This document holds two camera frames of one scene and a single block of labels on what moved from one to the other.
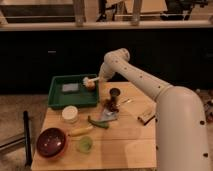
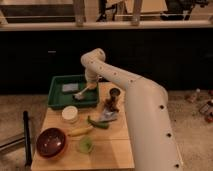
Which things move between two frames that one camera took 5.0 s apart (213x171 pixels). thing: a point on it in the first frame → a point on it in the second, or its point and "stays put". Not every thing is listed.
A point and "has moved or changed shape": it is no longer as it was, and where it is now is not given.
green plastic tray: (72, 92) stays put
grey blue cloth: (108, 115) stays put
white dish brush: (90, 83) has moved or changed shape
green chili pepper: (104, 124) stays put
